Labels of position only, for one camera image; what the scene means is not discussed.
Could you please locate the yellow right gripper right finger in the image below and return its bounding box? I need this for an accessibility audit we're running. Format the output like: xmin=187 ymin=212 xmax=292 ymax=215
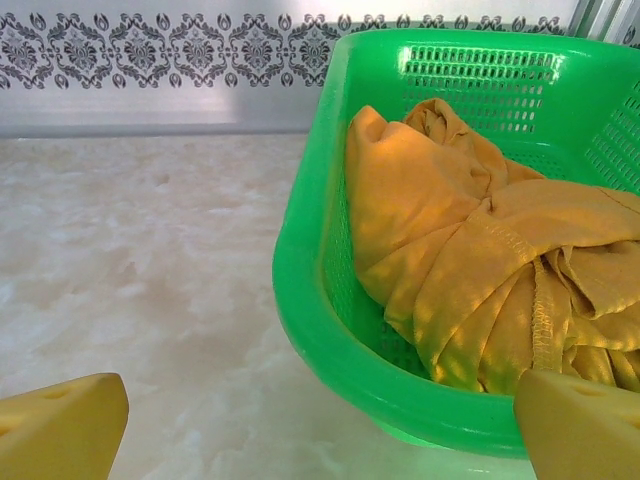
xmin=513 ymin=368 xmax=640 ymax=480

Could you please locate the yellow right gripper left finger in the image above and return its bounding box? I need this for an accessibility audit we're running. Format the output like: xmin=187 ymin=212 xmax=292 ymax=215
xmin=0 ymin=372 xmax=130 ymax=480

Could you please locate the green plastic basket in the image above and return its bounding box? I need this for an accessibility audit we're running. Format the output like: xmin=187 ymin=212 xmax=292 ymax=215
xmin=272 ymin=28 xmax=640 ymax=460

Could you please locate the yellow crumpled cloth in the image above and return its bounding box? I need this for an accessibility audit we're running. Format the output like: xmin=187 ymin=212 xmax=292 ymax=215
xmin=345 ymin=97 xmax=640 ymax=396

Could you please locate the aluminium frame post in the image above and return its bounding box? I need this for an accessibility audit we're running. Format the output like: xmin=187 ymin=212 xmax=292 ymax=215
xmin=574 ymin=0 xmax=640 ymax=49

